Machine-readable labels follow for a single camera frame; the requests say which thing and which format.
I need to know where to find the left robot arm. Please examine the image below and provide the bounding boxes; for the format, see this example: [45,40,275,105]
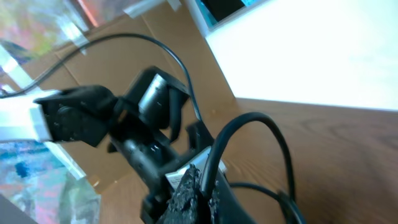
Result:
[1,67,253,223]

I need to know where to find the cardboard panel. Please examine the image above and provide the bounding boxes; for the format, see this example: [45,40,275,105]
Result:
[0,0,237,194]

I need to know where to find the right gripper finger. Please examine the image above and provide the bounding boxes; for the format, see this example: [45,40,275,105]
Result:
[157,181,224,224]

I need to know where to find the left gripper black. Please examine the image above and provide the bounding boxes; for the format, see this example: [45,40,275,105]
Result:
[109,67,254,223]

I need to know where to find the left camera cable black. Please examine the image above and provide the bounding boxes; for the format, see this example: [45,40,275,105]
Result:
[1,32,202,119]

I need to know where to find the black USB cable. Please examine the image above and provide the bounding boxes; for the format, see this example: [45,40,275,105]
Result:
[200,111,307,224]

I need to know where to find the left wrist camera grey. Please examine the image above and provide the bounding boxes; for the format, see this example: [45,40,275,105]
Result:
[165,146,211,192]

